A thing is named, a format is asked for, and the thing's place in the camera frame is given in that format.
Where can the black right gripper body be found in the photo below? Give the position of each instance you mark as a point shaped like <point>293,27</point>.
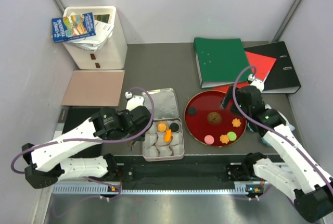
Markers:
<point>243,109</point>

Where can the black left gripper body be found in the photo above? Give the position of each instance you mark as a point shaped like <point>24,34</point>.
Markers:
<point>129,132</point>

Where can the silver tin lid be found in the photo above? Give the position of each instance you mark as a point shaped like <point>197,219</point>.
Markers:
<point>165,104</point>

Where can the black sandwich cookie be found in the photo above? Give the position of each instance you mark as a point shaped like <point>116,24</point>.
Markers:
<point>192,111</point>
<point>174,127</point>

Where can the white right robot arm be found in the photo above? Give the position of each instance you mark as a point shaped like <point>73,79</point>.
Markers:
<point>307,185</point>

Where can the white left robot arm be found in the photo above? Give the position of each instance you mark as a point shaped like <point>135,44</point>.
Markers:
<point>56,160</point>

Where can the orange flower cookie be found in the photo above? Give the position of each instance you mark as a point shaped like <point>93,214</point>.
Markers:
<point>224,139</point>
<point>236,123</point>

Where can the red folder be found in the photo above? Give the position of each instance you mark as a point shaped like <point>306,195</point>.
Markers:
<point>263,64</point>

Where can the pink notebook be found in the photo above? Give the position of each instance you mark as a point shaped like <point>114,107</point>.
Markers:
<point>94,88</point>

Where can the red round lacquer tray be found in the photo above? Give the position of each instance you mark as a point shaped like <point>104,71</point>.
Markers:
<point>210,119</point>

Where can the black notebook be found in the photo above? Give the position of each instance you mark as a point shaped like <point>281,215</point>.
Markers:
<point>72,117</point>

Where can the green macaron cookie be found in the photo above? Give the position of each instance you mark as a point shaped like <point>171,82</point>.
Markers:
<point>232,136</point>

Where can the pink sandwich cookie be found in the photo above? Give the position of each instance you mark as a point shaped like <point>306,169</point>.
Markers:
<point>209,139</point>

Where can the pink cookie tin box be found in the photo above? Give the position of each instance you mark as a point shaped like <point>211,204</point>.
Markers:
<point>156,149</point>

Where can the white storage bin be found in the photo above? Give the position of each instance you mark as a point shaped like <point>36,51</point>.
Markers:
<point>112,54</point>

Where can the white papers in bin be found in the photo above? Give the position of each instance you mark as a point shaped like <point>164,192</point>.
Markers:
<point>103,30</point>

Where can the blue paperback book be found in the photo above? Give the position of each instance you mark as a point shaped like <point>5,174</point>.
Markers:
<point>73,27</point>

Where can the green ring binder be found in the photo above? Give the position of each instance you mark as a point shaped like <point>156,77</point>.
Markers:
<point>219,61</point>

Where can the black ring binder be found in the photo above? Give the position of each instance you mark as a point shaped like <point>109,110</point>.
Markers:
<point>282,78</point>

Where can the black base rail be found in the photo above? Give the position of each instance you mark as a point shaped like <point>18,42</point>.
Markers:
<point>134,168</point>

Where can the grey cable duct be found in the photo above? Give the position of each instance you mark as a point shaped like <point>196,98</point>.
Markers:
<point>239,189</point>

